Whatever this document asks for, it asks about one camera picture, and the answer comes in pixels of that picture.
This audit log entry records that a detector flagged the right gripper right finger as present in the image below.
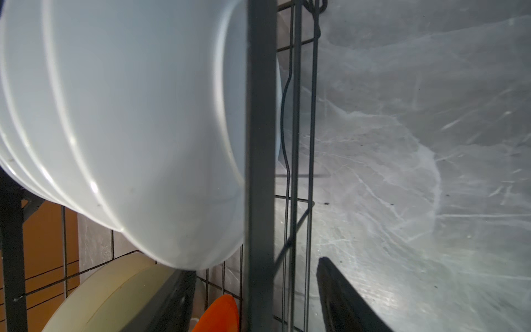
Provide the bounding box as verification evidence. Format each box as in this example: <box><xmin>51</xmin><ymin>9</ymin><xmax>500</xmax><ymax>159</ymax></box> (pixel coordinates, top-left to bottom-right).
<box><xmin>317</xmin><ymin>257</ymin><xmax>392</xmax><ymax>332</ymax></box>

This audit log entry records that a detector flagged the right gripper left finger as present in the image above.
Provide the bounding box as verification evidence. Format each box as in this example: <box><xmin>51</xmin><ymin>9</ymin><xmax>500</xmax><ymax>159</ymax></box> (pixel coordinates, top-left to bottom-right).
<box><xmin>122</xmin><ymin>270</ymin><xmax>196</xmax><ymax>332</ymax></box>

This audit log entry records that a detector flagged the cream plate black flower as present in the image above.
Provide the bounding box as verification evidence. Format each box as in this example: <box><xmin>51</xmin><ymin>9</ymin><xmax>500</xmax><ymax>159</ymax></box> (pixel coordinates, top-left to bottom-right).
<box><xmin>44</xmin><ymin>253</ymin><xmax>174</xmax><ymax>331</ymax></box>

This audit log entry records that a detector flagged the black wire dish rack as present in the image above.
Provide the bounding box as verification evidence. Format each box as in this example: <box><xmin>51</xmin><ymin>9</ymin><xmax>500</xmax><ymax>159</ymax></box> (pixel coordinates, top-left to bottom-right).
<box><xmin>0</xmin><ymin>0</ymin><xmax>329</xmax><ymax>332</ymax></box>

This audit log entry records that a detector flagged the orange plate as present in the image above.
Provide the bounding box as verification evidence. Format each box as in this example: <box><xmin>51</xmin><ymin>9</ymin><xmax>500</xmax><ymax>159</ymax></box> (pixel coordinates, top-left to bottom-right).
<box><xmin>192</xmin><ymin>295</ymin><xmax>240</xmax><ymax>332</ymax></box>

